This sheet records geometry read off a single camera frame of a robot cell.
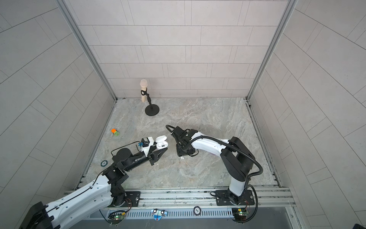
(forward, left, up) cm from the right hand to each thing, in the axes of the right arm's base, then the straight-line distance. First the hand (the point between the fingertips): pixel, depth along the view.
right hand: (180, 155), depth 85 cm
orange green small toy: (+18, +43, +3) cm, 47 cm away
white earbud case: (-2, +8, +20) cm, 22 cm away
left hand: (-3, +5, +18) cm, 19 cm away
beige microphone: (+37, +21, +26) cm, 50 cm away
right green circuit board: (-30, -28, -4) cm, 41 cm away
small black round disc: (-28, -7, -2) cm, 29 cm away
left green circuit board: (-28, +31, 0) cm, 42 cm away
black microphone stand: (+37, +21, +1) cm, 43 cm away
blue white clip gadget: (-28, +11, 0) cm, 30 cm away
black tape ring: (-2, +45, 0) cm, 45 cm away
